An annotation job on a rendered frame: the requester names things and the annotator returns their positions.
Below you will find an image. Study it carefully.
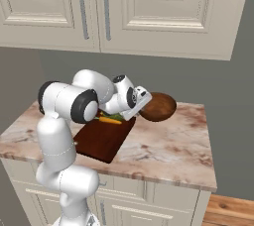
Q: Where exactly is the grey lower cupboard handle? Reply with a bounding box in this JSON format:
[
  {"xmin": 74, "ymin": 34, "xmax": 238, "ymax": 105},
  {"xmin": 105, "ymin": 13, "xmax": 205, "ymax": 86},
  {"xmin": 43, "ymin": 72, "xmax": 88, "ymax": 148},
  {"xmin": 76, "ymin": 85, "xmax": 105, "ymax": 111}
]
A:
[{"xmin": 99, "ymin": 200, "xmax": 108, "ymax": 226}]

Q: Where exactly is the grey cupboard handle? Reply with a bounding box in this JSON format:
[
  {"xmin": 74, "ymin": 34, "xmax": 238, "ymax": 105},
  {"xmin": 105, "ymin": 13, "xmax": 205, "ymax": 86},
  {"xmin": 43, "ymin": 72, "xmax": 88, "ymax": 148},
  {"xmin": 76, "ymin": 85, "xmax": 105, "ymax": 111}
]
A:
[
  {"xmin": 101, "ymin": 0, "xmax": 112, "ymax": 42},
  {"xmin": 76, "ymin": 0, "xmax": 90, "ymax": 41},
  {"xmin": 99, "ymin": 200, "xmax": 108, "ymax": 226}
]

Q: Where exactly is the orange carrot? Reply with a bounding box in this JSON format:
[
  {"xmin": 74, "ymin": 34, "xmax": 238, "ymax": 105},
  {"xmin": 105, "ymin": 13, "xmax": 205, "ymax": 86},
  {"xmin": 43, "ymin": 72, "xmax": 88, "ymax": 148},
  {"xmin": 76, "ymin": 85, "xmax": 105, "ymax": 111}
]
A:
[{"xmin": 98, "ymin": 116, "xmax": 123, "ymax": 126}]

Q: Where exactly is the green vegetable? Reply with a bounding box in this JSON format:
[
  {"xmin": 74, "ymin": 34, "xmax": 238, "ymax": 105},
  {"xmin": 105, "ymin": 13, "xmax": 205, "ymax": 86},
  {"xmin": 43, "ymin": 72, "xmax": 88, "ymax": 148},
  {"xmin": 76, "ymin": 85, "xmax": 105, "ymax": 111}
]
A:
[{"xmin": 94, "ymin": 112, "xmax": 126, "ymax": 122}]

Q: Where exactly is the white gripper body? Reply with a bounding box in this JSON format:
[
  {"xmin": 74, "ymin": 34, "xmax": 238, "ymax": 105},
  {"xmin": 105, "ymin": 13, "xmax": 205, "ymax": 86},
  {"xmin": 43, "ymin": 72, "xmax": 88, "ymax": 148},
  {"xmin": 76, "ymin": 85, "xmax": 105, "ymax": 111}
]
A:
[{"xmin": 121, "ymin": 90, "xmax": 154, "ymax": 122}]

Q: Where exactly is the wide cream upper cupboard door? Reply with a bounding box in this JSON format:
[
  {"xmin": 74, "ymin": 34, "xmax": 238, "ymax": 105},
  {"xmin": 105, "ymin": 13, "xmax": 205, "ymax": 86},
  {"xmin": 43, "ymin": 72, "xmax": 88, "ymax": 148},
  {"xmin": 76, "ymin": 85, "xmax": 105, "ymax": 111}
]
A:
[{"xmin": 93, "ymin": 0, "xmax": 253, "ymax": 61}]

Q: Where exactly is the cream drawer front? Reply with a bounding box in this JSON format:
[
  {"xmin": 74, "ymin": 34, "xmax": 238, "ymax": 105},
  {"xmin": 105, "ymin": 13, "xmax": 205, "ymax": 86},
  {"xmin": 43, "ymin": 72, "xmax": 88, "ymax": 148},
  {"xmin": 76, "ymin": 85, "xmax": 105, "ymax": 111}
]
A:
[
  {"xmin": 146, "ymin": 180, "xmax": 201, "ymax": 211},
  {"xmin": 97, "ymin": 172, "xmax": 148, "ymax": 201}
]

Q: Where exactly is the narrow cream upper cupboard door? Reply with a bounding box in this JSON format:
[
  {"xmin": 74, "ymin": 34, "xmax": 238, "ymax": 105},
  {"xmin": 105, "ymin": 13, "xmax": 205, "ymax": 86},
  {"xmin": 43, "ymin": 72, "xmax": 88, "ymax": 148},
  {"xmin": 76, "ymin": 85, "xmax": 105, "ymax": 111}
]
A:
[{"xmin": 0, "ymin": 0, "xmax": 101, "ymax": 54}]

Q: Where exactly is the brown wooden bowl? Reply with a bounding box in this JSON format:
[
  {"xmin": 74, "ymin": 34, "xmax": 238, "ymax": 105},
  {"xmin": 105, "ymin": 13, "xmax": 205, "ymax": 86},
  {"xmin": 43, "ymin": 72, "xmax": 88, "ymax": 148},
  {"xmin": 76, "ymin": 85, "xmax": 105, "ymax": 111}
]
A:
[{"xmin": 138, "ymin": 91, "xmax": 178, "ymax": 123}]

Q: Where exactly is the dark red-brown wooden tray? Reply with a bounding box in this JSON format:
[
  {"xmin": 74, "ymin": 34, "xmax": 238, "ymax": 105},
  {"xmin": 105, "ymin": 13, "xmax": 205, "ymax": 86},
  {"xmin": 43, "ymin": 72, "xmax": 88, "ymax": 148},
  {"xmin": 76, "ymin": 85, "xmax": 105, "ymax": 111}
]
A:
[{"xmin": 72, "ymin": 114, "xmax": 137, "ymax": 165}]

